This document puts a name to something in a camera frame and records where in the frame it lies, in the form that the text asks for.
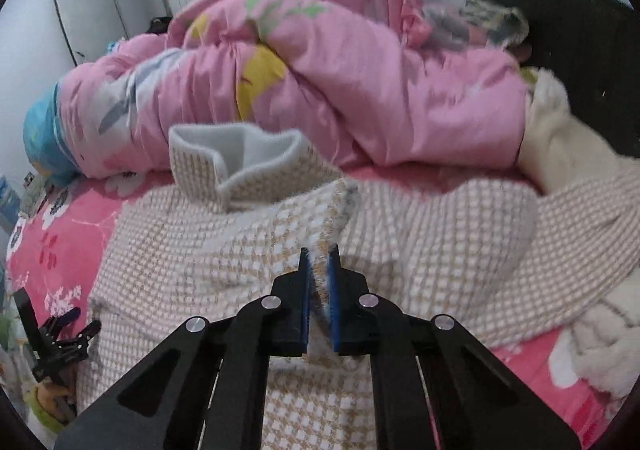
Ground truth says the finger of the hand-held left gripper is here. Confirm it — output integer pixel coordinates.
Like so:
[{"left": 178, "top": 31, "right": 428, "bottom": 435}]
[
  {"left": 41, "top": 307, "right": 81, "bottom": 340},
  {"left": 60, "top": 320, "right": 103, "bottom": 357}
]

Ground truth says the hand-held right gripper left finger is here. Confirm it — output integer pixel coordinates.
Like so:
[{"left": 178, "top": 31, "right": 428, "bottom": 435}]
[{"left": 52, "top": 247, "right": 313, "bottom": 450}]

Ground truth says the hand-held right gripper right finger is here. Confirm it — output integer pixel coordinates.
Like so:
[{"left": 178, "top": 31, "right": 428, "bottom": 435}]
[{"left": 325, "top": 244, "right": 583, "bottom": 450}]

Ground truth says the beige checked fleece garment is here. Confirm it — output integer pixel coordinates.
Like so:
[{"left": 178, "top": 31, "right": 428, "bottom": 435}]
[{"left": 75, "top": 122, "right": 640, "bottom": 450}]

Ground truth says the yellow green plush toy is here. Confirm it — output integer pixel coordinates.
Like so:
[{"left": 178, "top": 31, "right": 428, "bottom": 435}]
[{"left": 24, "top": 375, "right": 77, "bottom": 432}]

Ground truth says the pink floral bed sheet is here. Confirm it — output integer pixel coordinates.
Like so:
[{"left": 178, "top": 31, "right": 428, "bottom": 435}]
[{"left": 5, "top": 165, "right": 631, "bottom": 450}]

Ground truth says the pink floral quilt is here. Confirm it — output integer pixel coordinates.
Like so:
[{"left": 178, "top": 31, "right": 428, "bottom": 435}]
[{"left": 22, "top": 0, "right": 531, "bottom": 186}]

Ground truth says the white fluffy blanket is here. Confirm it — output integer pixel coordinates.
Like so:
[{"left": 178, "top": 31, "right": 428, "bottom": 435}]
[{"left": 517, "top": 67, "right": 640, "bottom": 396}]

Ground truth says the black headboard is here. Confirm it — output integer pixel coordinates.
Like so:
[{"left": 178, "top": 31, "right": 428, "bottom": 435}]
[{"left": 470, "top": 0, "right": 640, "bottom": 156}]

